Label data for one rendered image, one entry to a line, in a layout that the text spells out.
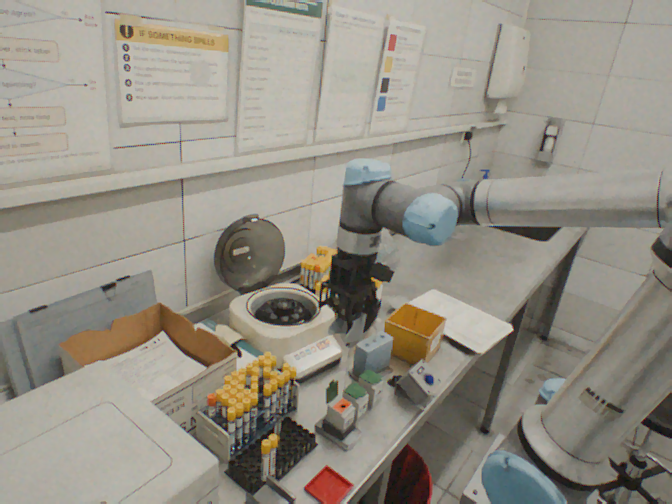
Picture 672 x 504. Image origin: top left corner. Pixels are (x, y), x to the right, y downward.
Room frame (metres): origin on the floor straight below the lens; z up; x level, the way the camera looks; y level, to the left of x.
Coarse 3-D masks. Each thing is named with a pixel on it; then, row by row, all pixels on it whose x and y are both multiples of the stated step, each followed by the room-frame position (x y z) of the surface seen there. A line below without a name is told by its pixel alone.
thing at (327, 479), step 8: (320, 472) 0.64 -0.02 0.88; (328, 472) 0.65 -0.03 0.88; (336, 472) 0.64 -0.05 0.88; (312, 480) 0.62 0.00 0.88; (320, 480) 0.63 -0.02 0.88; (328, 480) 0.63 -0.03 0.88; (336, 480) 0.63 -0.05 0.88; (344, 480) 0.63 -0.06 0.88; (304, 488) 0.60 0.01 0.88; (312, 488) 0.61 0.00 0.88; (320, 488) 0.61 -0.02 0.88; (328, 488) 0.61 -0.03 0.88; (336, 488) 0.61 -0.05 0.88; (344, 488) 0.62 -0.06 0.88; (352, 488) 0.62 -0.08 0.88; (312, 496) 0.59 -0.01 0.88; (320, 496) 0.59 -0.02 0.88; (328, 496) 0.59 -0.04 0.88; (336, 496) 0.60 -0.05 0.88; (344, 496) 0.60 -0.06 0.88
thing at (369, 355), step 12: (372, 336) 0.99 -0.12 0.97; (384, 336) 0.99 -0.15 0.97; (360, 348) 0.93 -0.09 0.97; (372, 348) 0.94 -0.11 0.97; (384, 348) 0.97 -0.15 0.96; (360, 360) 0.93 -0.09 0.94; (372, 360) 0.94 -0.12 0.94; (384, 360) 0.97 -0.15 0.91; (348, 372) 0.95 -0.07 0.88; (360, 372) 0.93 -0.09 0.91; (384, 372) 0.96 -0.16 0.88
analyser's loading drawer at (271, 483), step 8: (272, 480) 0.57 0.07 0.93; (264, 488) 0.57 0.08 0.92; (272, 488) 0.57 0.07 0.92; (280, 488) 0.56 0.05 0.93; (248, 496) 0.53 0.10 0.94; (256, 496) 0.55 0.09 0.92; (264, 496) 0.55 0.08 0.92; (272, 496) 0.55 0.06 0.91; (280, 496) 0.55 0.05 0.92; (288, 496) 0.55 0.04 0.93
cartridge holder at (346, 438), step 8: (320, 424) 0.76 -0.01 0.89; (328, 424) 0.74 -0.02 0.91; (352, 424) 0.75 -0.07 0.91; (328, 432) 0.74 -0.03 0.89; (336, 432) 0.73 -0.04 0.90; (344, 432) 0.72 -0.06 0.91; (352, 432) 0.74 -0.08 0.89; (360, 432) 0.75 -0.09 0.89; (336, 440) 0.72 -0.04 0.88; (344, 440) 0.72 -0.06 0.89; (352, 440) 0.72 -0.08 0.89; (344, 448) 0.71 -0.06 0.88
